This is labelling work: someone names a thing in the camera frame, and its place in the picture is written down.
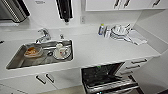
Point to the stainless steel dishwasher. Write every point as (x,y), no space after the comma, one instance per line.
(100,78)

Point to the stack of white bowls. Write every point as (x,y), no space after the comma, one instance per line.
(120,32)

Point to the white cup red print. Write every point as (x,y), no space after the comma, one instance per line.
(61,51)

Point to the dish soap bottle yellow cap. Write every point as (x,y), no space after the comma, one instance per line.
(101,30)

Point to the small chrome sink knob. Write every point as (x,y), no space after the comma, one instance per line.
(61,36)

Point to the small clear bottle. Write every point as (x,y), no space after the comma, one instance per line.
(107,31)

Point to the black soap dispenser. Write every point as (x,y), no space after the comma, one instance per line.
(65,10)

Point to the chrome sink faucet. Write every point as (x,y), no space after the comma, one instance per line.
(43,35)

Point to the orange food container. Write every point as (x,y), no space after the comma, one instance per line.
(32,51)

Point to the narrow white drawer unit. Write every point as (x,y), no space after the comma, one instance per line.
(137,66)

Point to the white two-door sink cabinet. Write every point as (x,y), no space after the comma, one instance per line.
(30,83)

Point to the stainless steel sink basin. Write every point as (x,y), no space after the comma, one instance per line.
(15,62)

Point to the steel paper towel dispenser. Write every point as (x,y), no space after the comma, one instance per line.
(13,9)

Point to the white wall outlet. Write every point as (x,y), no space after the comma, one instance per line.
(83,19)

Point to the white wall cabinet three doors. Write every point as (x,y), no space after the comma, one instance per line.
(126,4)

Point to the small grey wall label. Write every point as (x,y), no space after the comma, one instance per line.
(40,2)

